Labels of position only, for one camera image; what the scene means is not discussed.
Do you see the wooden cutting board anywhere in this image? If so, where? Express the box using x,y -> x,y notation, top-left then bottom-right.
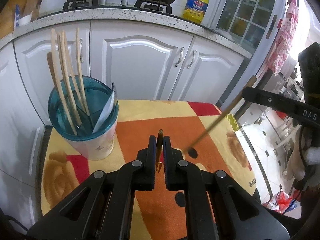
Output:
0,0 -> 28,35

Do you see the pink floral cloth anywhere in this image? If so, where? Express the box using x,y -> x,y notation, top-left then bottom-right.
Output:
266,0 -> 300,77

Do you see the speckled stone countertop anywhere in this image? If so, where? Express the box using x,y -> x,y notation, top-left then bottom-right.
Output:
0,7 -> 253,58

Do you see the black cable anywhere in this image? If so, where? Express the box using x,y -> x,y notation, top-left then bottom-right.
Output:
292,124 -> 313,200

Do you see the black gas stove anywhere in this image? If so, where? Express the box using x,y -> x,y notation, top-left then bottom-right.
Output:
37,0 -> 173,18

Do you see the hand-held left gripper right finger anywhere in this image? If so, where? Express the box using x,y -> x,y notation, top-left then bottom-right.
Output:
163,135 -> 290,240

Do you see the gold metal fork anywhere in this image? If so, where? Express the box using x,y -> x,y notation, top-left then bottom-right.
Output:
155,129 -> 164,173

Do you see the white cabinet door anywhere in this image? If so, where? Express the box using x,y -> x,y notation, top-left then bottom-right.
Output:
14,21 -> 92,127
175,36 -> 246,103
89,21 -> 195,101

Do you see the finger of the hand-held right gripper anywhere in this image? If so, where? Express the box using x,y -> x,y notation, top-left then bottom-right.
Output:
243,87 -> 320,128

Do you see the yellow green plastic piece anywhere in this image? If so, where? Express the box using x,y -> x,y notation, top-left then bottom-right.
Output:
227,114 -> 241,131

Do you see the orange yellow printed table mat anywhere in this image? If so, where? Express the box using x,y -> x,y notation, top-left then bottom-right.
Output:
41,99 -> 258,233

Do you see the person's right hand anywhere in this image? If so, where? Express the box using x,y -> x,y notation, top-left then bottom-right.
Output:
286,127 -> 320,183

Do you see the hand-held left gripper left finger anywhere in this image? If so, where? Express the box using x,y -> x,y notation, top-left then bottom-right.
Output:
26,135 -> 157,240

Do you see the white floral utensil holder cup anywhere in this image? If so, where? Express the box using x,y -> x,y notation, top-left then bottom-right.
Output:
47,76 -> 119,161

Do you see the red plastic bag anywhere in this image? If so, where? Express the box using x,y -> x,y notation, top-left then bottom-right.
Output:
273,191 -> 298,212

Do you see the yellow cooking oil bottle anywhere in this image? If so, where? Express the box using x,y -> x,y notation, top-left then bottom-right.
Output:
182,0 -> 209,25

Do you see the glass paned door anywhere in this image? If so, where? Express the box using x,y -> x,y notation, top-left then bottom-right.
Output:
216,0 -> 280,51

